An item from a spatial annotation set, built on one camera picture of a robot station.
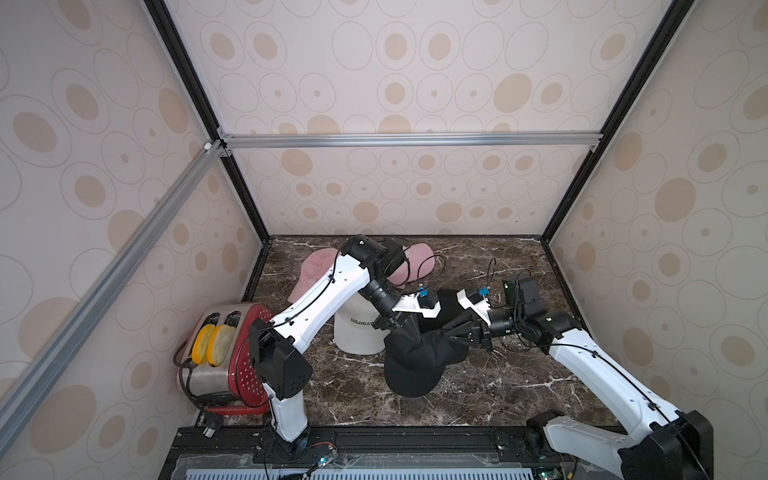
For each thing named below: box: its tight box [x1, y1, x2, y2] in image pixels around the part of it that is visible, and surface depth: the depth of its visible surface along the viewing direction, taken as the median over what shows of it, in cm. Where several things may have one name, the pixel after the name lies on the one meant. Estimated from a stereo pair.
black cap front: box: [383, 330, 469, 398], surface depth 68 cm
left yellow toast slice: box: [191, 324, 216, 365], surface depth 71 cm
